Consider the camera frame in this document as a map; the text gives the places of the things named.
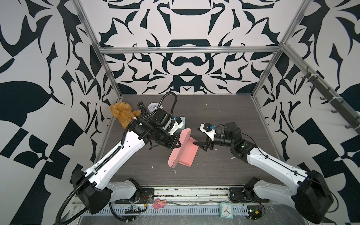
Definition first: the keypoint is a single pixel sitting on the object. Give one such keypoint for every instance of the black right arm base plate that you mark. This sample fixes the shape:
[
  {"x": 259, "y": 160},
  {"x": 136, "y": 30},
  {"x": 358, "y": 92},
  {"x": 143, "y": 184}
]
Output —
[{"x": 244, "y": 195}]

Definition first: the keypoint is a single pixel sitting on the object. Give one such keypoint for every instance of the pink small toy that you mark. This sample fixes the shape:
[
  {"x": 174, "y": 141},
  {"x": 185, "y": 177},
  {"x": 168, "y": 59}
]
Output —
[{"x": 159, "y": 204}]

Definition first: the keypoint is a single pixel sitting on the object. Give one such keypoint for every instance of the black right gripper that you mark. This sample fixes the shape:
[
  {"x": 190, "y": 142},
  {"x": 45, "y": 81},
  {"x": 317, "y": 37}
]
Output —
[{"x": 205, "y": 145}]

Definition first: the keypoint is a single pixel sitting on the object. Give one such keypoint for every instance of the black wall hook rail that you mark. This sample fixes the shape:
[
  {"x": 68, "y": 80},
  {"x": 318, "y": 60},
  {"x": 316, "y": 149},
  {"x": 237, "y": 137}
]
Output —
[{"x": 329, "y": 95}]

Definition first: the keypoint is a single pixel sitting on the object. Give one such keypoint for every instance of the light blue paper box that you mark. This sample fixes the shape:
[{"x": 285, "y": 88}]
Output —
[{"x": 182, "y": 119}]

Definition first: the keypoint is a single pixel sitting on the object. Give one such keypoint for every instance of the pink paper boxes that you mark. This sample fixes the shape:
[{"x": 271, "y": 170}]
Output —
[{"x": 185, "y": 154}]

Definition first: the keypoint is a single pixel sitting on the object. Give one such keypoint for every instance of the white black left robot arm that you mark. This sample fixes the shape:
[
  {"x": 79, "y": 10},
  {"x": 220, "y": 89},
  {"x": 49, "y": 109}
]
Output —
[{"x": 93, "y": 186}]

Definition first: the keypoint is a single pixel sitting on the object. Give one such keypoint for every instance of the green square clock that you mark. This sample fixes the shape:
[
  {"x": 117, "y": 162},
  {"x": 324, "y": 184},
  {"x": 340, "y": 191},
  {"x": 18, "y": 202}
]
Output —
[{"x": 226, "y": 210}]

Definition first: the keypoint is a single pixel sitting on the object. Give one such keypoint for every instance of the brown teddy bear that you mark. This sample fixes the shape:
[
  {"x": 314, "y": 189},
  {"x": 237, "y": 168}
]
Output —
[{"x": 124, "y": 113}]

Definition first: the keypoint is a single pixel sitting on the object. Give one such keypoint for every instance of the black remote control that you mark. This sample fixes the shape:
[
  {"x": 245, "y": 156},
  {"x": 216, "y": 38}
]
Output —
[{"x": 142, "y": 108}]

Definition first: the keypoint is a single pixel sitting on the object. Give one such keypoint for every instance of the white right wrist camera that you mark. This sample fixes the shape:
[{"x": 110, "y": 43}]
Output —
[{"x": 209, "y": 130}]

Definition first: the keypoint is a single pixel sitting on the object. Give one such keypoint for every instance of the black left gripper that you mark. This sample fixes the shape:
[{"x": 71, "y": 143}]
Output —
[{"x": 170, "y": 144}]

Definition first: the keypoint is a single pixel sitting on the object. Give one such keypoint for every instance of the small electronics board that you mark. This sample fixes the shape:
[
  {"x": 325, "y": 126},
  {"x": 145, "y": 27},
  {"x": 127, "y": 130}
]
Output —
[{"x": 255, "y": 212}]

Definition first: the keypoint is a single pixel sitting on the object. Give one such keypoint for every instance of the white slotted cable duct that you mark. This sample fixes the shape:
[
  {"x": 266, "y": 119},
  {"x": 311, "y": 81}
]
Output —
[{"x": 175, "y": 210}]

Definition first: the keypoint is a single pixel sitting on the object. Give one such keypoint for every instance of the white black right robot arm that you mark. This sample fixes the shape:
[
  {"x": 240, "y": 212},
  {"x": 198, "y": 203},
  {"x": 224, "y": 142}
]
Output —
[{"x": 307, "y": 192}]

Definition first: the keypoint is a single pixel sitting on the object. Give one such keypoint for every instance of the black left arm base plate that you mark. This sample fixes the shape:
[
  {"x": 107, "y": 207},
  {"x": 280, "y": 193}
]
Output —
[{"x": 146, "y": 195}]

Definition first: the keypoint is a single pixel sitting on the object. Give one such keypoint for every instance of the white round alarm clock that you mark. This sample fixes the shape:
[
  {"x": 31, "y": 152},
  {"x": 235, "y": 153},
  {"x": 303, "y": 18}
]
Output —
[{"x": 152, "y": 107}]

